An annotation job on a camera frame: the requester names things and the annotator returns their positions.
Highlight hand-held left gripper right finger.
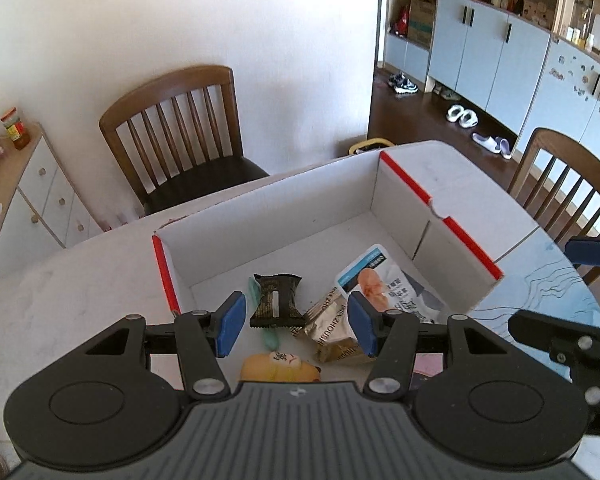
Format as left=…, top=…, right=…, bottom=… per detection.
left=347, top=291, right=511, bottom=403

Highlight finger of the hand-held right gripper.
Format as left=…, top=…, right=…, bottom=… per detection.
left=510, top=309, right=600, bottom=396
left=565, top=237, right=600, bottom=267

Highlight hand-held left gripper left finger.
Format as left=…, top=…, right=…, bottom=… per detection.
left=82, top=291, right=247, bottom=402

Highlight gold foil snack packet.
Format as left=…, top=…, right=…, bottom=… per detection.
left=302, top=287, right=378, bottom=365

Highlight mint green packet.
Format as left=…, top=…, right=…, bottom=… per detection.
left=250, top=277, right=281, bottom=351

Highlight white blue snack packet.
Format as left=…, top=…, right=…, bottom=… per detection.
left=334, top=244, right=443, bottom=323

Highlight black snack packet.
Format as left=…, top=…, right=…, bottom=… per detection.
left=249, top=272, right=306, bottom=329

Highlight yellow plush toy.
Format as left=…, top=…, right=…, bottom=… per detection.
left=240, top=351, right=323, bottom=385

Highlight red cardboard box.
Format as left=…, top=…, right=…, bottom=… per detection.
left=151, top=150, right=505, bottom=386

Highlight white marble desktop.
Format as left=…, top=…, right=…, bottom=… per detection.
left=0, top=140, right=600, bottom=461

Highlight printed table mat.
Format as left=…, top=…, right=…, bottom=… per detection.
left=470, top=225, right=600, bottom=391

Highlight wooden slatted chair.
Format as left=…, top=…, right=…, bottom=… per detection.
left=507, top=127, right=600, bottom=286

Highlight yellow rimmed basket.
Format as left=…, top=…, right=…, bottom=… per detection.
left=349, top=136, right=392, bottom=156

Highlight white sideboard with drawers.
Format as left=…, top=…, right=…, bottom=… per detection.
left=0, top=122, right=103, bottom=281

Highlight wooden chair with dark seat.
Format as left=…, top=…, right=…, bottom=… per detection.
left=98, top=65, right=271, bottom=217

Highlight brown cardboard carton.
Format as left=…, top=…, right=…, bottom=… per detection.
left=407, top=0, right=436, bottom=50

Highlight red lidded jar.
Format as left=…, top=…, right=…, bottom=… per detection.
left=0, top=106, right=31, bottom=151

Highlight red bag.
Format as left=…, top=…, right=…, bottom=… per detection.
left=390, top=5, right=411, bottom=38

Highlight light blue wall cabinet unit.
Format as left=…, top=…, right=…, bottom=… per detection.
left=380, top=0, right=600, bottom=161

